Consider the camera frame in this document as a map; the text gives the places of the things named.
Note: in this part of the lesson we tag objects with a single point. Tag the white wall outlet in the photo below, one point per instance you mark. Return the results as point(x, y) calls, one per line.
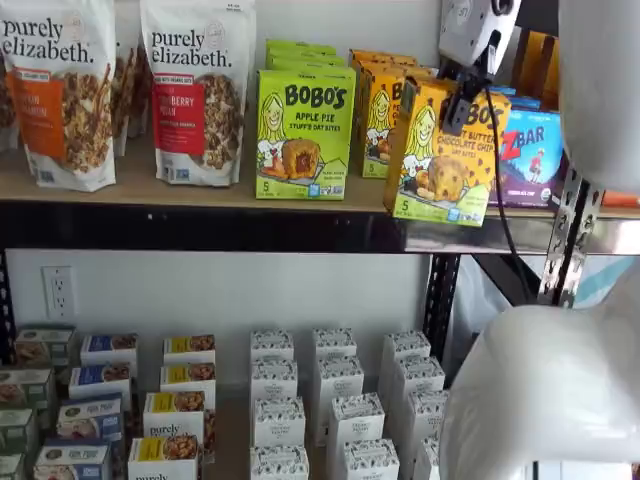
point(59, 292)

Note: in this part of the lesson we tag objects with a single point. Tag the white floral print carton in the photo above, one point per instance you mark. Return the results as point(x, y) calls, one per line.
point(279, 462)
point(427, 460)
point(407, 345)
point(340, 375)
point(334, 340)
point(272, 342)
point(370, 462)
point(427, 415)
point(274, 375)
point(277, 420)
point(420, 375)
point(355, 420)

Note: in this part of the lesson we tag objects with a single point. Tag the orange brown box row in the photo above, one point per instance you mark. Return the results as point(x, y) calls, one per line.
point(537, 65)

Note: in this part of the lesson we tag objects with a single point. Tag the large orange illustrated box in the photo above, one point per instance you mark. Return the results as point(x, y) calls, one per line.
point(620, 199)

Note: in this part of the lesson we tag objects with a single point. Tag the green label granola box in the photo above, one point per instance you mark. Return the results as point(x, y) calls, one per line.
point(25, 387)
point(11, 467)
point(42, 345)
point(17, 430)

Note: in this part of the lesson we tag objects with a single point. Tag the orange label granola pouch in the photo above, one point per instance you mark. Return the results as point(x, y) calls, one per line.
point(60, 125)

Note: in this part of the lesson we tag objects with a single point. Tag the translucent plastic sheet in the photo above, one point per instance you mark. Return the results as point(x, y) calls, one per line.
point(472, 310)

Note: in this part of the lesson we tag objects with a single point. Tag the orange Bobo's peanut butter box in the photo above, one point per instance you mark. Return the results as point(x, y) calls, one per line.
point(380, 52)
point(385, 62)
point(377, 135)
point(440, 180)

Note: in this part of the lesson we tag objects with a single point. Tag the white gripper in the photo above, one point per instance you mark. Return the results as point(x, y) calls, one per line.
point(465, 30)

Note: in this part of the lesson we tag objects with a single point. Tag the green Bobo's apple pie box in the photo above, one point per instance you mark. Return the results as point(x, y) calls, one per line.
point(305, 63)
point(300, 150)
point(305, 53)
point(300, 44)

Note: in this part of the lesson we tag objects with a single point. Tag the red label granola pouch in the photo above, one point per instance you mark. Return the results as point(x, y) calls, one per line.
point(195, 125)

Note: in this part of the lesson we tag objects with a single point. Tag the white patterned small boxes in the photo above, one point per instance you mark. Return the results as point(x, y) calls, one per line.
point(232, 435)

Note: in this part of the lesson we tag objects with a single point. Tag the tan wooden shelf board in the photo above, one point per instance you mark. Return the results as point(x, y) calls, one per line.
point(620, 212)
point(130, 195)

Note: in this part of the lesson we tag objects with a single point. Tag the white granola pouch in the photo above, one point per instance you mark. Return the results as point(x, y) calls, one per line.
point(140, 95)
point(121, 100)
point(6, 135)

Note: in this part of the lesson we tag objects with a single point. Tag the blue label granola box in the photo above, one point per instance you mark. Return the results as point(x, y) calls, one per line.
point(70, 457)
point(107, 345)
point(97, 377)
point(87, 417)

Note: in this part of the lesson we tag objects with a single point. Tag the blue purple Zbar box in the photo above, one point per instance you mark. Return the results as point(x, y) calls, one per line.
point(505, 91)
point(527, 104)
point(535, 165)

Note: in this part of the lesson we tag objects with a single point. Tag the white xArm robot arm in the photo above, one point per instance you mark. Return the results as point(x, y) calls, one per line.
point(550, 390)

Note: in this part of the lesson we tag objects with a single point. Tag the yellow label granola box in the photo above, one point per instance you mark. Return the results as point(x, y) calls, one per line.
point(172, 420)
point(187, 345)
point(160, 450)
point(187, 375)

